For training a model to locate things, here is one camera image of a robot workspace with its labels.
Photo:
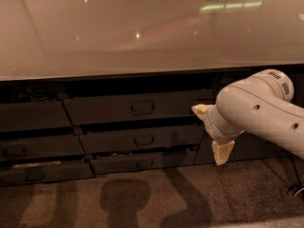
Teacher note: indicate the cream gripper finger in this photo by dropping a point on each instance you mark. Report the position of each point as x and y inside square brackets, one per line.
[222, 151]
[202, 111]

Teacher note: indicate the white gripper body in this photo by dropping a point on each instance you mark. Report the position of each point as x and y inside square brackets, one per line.
[211, 123]

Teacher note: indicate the dark cabinet door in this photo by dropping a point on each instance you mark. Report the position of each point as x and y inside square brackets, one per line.
[253, 149]

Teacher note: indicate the dark object on floor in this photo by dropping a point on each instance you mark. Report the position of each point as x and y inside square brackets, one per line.
[296, 189]

